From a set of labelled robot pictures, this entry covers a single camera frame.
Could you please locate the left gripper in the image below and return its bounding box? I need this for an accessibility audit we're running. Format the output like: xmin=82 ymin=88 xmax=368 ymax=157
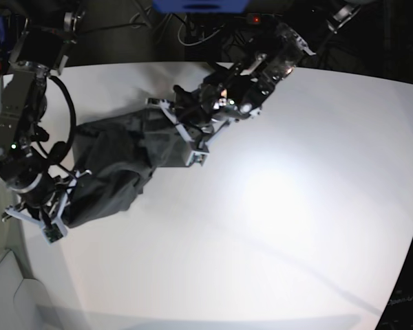
xmin=173 ymin=84 xmax=227 ymax=138

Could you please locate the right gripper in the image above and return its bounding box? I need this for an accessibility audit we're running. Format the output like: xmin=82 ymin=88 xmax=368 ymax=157
xmin=19 ymin=175 xmax=74 ymax=220

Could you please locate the dark grey t-shirt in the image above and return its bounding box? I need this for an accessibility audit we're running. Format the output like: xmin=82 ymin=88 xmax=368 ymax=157
xmin=63 ymin=108 xmax=185 ymax=228

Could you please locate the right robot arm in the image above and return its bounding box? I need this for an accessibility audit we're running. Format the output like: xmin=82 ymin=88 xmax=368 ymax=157
xmin=0 ymin=1 xmax=85 ymax=221

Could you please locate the black power strip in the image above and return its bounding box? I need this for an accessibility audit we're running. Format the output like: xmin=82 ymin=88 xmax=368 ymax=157
xmin=245 ymin=13 xmax=275 ymax=25

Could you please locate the blue box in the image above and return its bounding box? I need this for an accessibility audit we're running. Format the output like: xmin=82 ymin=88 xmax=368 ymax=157
xmin=152 ymin=0 xmax=249 ymax=14

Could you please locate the grey chair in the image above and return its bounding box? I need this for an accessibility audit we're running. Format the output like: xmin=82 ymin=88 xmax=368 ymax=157
xmin=0 ymin=250 xmax=64 ymax=329

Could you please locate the white cable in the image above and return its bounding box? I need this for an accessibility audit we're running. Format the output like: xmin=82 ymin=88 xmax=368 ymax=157
xmin=177 ymin=20 xmax=224 ymax=47

